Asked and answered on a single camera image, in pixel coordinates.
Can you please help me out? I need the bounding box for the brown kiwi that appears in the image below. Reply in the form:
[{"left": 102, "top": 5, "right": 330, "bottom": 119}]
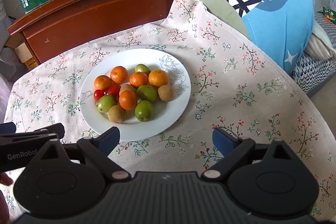
[
  {"left": 119, "top": 84, "right": 137, "bottom": 95},
  {"left": 108, "top": 105, "right": 127, "bottom": 123},
  {"left": 158, "top": 85, "right": 174, "bottom": 102}
]

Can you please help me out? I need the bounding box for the green sofa cushion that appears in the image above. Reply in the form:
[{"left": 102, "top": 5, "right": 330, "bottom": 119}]
[{"left": 200, "top": 0, "right": 249, "bottom": 39}]

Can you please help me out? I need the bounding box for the cherry tomato back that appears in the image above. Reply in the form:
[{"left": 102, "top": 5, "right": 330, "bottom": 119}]
[{"left": 93, "top": 89, "right": 105, "bottom": 101}]

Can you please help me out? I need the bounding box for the red wooden cabinet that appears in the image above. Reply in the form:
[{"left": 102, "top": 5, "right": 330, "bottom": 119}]
[{"left": 7, "top": 0, "right": 173, "bottom": 64}]

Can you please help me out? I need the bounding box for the large green jujube front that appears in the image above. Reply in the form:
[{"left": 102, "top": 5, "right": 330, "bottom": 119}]
[{"left": 137, "top": 85, "right": 158, "bottom": 103}]

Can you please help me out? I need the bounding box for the small orange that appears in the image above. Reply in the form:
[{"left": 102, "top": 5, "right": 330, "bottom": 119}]
[
  {"left": 94, "top": 75, "right": 112, "bottom": 90},
  {"left": 129, "top": 72, "right": 148, "bottom": 89},
  {"left": 119, "top": 90, "right": 138, "bottom": 111}
]

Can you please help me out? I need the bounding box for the cherry tomato front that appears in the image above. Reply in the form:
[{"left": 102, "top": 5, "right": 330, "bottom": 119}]
[{"left": 104, "top": 85, "right": 121, "bottom": 98}]

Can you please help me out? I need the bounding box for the large orange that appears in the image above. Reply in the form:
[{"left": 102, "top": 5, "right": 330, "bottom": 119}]
[
  {"left": 110, "top": 66, "right": 128, "bottom": 84},
  {"left": 148, "top": 69, "right": 169, "bottom": 88}
]

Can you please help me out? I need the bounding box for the cherry tomato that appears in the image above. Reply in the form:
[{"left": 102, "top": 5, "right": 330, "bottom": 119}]
[
  {"left": 104, "top": 85, "right": 121, "bottom": 98},
  {"left": 93, "top": 89, "right": 105, "bottom": 101}
]

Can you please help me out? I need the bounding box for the floral tablecloth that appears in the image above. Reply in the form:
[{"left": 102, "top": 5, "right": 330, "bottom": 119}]
[{"left": 2, "top": 0, "right": 335, "bottom": 219}]

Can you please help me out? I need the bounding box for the cardboard box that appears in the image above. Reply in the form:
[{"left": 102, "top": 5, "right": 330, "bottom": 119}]
[{"left": 5, "top": 34, "right": 38, "bottom": 71}]

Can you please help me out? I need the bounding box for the large orange back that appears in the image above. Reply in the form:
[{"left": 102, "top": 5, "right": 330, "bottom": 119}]
[{"left": 148, "top": 69, "right": 169, "bottom": 88}]

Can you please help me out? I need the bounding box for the large orange front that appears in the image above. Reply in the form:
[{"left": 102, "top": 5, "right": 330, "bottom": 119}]
[{"left": 110, "top": 66, "right": 128, "bottom": 84}]

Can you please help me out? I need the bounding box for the person's left hand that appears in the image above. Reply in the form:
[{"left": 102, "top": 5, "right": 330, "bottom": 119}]
[{"left": 0, "top": 173, "right": 13, "bottom": 224}]

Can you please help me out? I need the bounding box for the green jujube back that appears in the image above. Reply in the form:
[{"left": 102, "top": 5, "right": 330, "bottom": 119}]
[{"left": 134, "top": 64, "right": 151, "bottom": 75}]

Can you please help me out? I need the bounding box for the checkered grey cloth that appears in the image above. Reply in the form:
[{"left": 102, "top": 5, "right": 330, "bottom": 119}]
[{"left": 0, "top": 0, "right": 28, "bottom": 123}]

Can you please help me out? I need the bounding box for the green jujube dark spot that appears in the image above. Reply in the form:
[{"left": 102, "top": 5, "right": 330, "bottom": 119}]
[{"left": 96, "top": 95, "right": 117, "bottom": 113}]

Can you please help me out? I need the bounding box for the white ceramic plate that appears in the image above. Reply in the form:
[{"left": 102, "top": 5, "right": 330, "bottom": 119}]
[{"left": 80, "top": 48, "right": 191, "bottom": 141}]

